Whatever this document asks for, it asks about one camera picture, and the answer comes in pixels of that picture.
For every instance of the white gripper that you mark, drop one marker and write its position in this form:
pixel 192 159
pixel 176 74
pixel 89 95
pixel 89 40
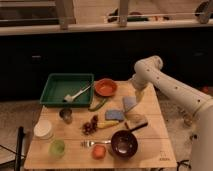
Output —
pixel 139 95

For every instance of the light blue towel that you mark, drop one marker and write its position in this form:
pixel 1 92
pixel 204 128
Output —
pixel 129 102

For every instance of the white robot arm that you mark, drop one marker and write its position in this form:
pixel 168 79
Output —
pixel 197 103

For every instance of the small metal cup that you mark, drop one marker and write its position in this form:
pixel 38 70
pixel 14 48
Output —
pixel 66 115

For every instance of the green plastic cup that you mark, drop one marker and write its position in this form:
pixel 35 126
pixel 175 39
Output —
pixel 57 148

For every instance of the blue sponge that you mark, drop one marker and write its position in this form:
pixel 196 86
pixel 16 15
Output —
pixel 114 115

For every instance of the orange bowl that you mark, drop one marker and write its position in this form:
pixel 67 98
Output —
pixel 105 87

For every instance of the yellow corn cob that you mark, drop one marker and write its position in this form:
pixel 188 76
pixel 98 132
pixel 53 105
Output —
pixel 106 124

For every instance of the dark purple bowl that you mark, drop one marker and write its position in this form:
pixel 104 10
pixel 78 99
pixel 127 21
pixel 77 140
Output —
pixel 124 144

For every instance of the bunch of dark grapes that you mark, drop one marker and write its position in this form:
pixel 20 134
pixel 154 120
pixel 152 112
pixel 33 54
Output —
pixel 91 126

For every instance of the orange tomato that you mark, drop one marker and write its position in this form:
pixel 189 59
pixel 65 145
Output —
pixel 98 152

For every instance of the silver fork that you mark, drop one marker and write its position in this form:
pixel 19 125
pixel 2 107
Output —
pixel 90 143

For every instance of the green plastic tray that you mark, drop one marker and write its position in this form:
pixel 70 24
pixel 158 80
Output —
pixel 59 85

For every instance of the black chair frame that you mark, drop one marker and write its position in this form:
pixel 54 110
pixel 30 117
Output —
pixel 18 152

